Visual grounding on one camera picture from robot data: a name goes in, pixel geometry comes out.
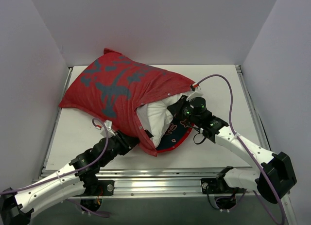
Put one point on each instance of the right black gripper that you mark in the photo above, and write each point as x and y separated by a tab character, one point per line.
176	107

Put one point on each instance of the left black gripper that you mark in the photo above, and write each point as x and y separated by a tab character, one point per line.
129	142

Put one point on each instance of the white pillow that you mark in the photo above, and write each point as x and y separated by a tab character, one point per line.
156	118

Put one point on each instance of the red printed pillowcase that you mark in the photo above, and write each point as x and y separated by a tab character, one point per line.
114	87

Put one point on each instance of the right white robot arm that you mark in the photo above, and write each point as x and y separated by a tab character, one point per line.
271	175

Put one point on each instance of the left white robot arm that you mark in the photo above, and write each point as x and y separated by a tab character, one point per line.
77	178

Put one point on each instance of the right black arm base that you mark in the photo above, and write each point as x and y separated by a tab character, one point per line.
215	186

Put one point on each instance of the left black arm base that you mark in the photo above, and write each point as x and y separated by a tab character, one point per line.
99	188

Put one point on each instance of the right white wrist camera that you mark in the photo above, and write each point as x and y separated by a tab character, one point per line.
195	92

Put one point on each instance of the aluminium mounting rail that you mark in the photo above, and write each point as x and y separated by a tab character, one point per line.
156	183

